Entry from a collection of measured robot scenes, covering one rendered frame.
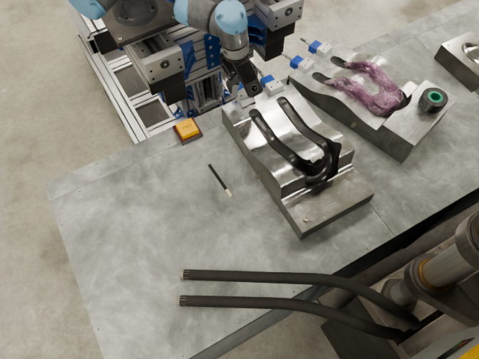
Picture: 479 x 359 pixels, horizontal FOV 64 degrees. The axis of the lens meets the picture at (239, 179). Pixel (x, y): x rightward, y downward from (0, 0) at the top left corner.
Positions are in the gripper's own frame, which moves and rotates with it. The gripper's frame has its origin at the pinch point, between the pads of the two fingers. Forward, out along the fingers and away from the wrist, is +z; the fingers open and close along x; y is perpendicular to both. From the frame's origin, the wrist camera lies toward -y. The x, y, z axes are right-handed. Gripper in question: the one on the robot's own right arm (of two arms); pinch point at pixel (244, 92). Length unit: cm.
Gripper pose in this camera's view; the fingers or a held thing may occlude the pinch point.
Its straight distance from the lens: 127.5
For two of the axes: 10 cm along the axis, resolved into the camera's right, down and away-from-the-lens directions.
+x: -8.7, 4.9, -0.9
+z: 0.7, 3.0, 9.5
